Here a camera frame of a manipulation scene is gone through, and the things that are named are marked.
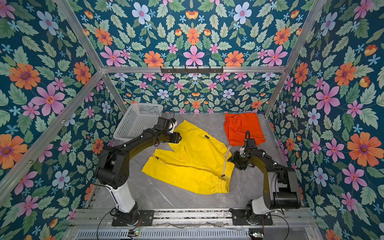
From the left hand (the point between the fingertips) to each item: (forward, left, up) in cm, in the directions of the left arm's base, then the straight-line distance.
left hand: (180, 133), depth 93 cm
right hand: (-16, -30, -9) cm, 35 cm away
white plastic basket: (+27, +36, -12) cm, 47 cm away
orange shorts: (+12, -40, -9) cm, 43 cm away
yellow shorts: (-15, -9, -11) cm, 21 cm away
